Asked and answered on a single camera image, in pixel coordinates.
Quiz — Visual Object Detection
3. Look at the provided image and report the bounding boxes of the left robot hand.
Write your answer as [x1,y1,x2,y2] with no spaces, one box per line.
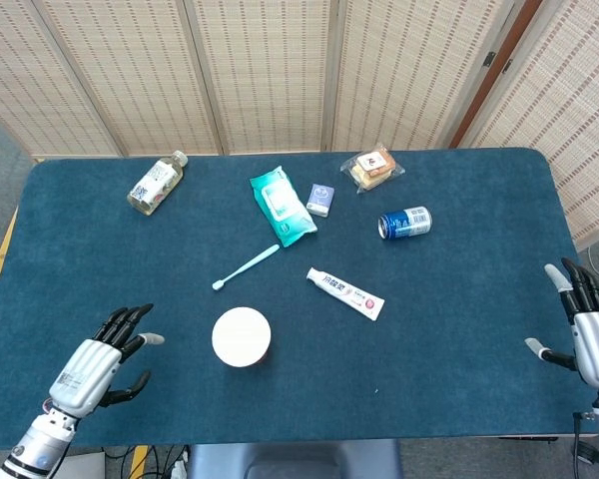
[48,302,166,419]

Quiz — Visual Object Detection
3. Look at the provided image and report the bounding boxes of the wrapped sandwich cake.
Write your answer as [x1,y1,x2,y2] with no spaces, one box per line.
[339,143,406,195]

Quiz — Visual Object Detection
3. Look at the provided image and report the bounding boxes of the white toothpaste tube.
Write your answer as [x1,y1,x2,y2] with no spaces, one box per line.
[305,266,386,322]

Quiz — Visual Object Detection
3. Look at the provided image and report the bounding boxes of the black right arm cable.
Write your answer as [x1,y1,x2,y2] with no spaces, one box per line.
[571,411,596,479]

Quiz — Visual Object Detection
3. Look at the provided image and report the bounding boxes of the light blue toothbrush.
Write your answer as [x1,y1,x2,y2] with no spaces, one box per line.
[212,243,282,292]

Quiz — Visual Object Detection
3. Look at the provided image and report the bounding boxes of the small purple tissue pack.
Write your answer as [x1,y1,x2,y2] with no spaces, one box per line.
[305,183,336,218]

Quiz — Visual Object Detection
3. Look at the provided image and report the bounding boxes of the white floor box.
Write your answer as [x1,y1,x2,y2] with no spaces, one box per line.
[44,450,106,479]

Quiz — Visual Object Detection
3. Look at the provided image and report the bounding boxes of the wide bamboo folding screen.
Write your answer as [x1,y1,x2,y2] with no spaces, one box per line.
[0,0,530,159]

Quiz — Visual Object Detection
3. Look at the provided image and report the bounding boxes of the narrow bamboo screen panel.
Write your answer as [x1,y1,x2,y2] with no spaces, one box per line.
[458,0,599,250]

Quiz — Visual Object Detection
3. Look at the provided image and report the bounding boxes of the brown wooden post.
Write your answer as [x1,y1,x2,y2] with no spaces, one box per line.
[448,0,545,150]

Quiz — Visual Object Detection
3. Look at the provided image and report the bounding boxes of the teal wet wipes pack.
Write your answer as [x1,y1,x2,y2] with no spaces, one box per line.
[249,165,318,248]

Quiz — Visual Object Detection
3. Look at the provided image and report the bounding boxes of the yellow drink plastic bottle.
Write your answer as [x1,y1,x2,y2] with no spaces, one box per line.
[126,150,189,217]

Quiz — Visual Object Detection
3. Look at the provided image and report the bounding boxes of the red paper noodle cup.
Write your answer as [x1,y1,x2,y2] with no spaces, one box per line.
[211,306,273,369]

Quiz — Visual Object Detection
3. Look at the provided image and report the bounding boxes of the black floor cables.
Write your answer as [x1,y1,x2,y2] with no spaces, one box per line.
[104,445,189,479]

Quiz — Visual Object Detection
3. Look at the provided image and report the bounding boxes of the blue drink can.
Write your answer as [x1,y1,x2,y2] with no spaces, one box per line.
[377,205,433,241]

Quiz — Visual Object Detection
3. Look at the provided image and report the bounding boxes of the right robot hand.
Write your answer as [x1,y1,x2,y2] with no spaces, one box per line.
[524,257,599,395]

